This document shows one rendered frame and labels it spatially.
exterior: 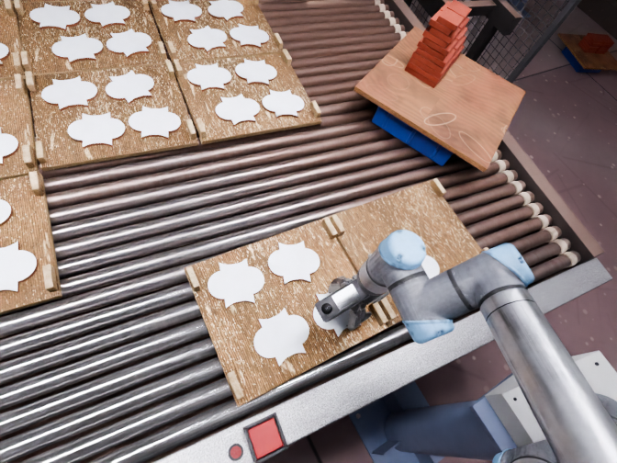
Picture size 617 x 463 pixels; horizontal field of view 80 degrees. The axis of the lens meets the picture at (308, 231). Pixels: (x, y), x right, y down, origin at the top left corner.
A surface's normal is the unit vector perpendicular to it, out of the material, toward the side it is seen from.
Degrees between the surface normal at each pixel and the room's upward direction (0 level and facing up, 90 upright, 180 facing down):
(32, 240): 0
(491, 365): 0
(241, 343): 0
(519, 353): 74
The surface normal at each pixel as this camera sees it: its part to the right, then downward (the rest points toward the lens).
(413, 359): 0.20, -0.47
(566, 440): -0.88, -0.25
